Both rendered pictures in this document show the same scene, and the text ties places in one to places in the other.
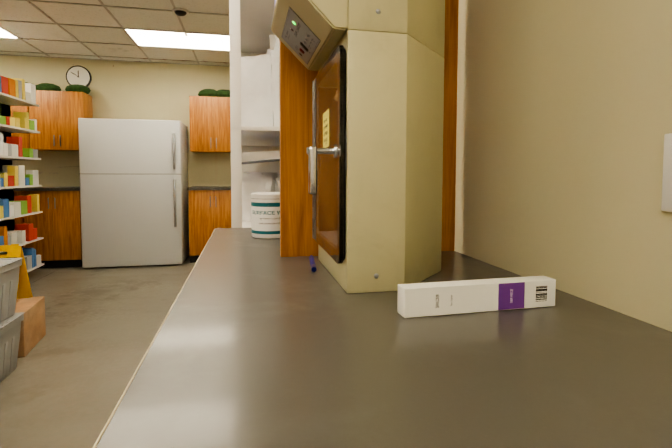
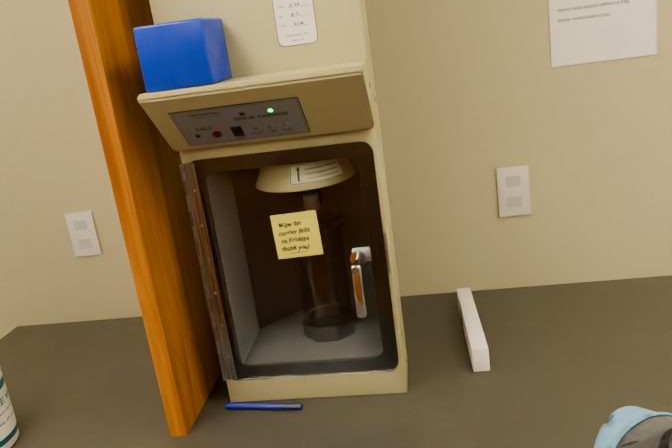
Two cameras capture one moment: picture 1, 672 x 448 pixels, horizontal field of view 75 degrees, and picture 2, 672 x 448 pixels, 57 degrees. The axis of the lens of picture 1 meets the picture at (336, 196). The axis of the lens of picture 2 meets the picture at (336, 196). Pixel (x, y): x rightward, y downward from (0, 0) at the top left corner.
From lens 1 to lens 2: 111 cm
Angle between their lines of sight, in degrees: 70
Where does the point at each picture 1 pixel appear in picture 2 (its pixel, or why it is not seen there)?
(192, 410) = not seen: outside the picture
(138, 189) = not seen: outside the picture
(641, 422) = (645, 330)
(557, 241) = (404, 257)
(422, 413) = (653, 387)
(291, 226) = (183, 385)
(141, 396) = not seen: outside the picture
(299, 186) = (175, 323)
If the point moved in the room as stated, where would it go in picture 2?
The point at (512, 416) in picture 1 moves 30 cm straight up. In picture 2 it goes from (649, 361) to (647, 194)
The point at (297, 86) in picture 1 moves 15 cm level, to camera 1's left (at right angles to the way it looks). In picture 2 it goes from (141, 176) to (75, 205)
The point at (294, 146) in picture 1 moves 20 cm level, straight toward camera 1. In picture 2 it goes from (160, 269) to (276, 263)
